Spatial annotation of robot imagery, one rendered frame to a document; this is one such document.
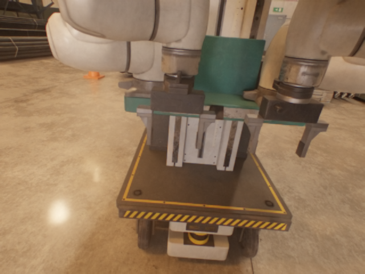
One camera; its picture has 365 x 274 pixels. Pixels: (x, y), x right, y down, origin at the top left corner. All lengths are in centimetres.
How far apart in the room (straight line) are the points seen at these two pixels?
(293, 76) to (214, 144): 65
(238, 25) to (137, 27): 62
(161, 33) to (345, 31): 35
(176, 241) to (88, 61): 77
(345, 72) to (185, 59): 52
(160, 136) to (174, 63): 77
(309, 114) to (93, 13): 51
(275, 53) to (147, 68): 42
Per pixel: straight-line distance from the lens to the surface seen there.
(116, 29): 47
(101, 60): 75
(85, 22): 46
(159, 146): 126
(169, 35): 49
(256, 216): 97
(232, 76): 96
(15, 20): 752
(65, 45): 74
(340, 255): 150
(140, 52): 76
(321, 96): 439
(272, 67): 86
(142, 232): 106
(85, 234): 129
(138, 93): 80
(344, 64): 86
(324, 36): 57
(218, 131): 111
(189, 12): 50
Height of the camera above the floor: 94
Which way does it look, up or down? 25 degrees down
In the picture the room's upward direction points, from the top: 5 degrees clockwise
